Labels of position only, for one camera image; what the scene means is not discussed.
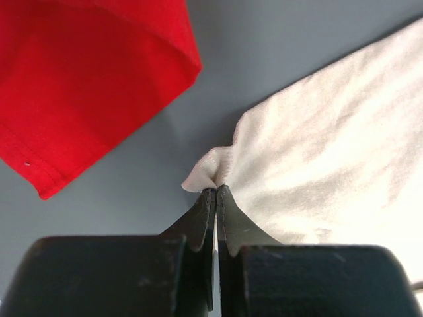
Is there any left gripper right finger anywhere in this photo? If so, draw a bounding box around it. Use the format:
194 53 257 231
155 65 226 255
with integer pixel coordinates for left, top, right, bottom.
216 186 422 316

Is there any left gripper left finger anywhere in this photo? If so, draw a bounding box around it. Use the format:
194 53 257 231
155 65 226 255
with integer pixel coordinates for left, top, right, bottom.
1 189 216 316

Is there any beige t shirt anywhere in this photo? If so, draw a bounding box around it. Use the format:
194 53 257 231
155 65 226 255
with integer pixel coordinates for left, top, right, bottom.
180 18 423 247

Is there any red t shirt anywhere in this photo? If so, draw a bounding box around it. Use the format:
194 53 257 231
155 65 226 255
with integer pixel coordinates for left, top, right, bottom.
1 1 202 199

